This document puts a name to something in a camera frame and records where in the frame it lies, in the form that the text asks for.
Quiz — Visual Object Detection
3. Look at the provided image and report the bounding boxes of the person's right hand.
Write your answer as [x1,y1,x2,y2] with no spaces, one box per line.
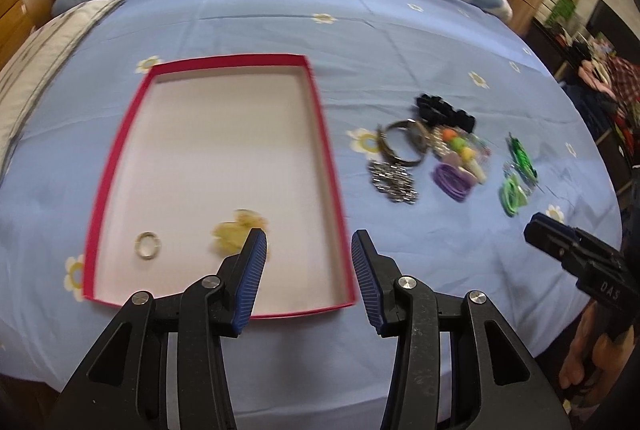
[559,302,634,406]

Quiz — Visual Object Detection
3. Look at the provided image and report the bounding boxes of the red shallow cardboard tray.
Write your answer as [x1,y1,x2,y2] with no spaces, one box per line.
[84,53,357,320]

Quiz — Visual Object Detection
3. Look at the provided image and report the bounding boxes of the light green hair tie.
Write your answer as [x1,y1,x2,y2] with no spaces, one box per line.
[498,174,532,218]

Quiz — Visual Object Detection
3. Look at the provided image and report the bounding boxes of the brown strap wristwatch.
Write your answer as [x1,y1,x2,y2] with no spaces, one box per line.
[376,118,430,168]

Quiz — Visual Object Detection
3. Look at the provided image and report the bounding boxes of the colourful beaded hair clip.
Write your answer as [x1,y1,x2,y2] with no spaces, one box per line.
[430,126,491,184]

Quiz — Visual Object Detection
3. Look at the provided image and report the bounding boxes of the purple hair tie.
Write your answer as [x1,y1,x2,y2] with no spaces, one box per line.
[432,161,478,204]

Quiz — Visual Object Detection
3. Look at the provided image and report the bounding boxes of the silver rhinestone hair clip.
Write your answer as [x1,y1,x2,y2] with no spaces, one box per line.
[368,160,419,205]

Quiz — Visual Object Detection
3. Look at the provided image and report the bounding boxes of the black scrunchie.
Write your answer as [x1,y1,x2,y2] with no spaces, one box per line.
[416,94,476,133]

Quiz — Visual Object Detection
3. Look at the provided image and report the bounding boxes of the green beaded bracelet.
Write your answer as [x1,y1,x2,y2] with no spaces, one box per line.
[504,131,540,185]

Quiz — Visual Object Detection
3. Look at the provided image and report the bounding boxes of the yellow butterfly hair clip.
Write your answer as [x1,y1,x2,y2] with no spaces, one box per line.
[212,209,268,258]

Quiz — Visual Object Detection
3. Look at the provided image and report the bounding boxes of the gold ring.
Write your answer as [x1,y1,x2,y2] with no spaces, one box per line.
[133,229,163,261]

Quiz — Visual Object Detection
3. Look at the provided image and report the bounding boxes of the blue floral bed sheet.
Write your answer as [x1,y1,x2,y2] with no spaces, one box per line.
[1,0,622,429]

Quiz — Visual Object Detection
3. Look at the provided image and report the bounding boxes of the grey striped pillow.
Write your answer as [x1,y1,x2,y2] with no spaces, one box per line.
[0,0,126,172]

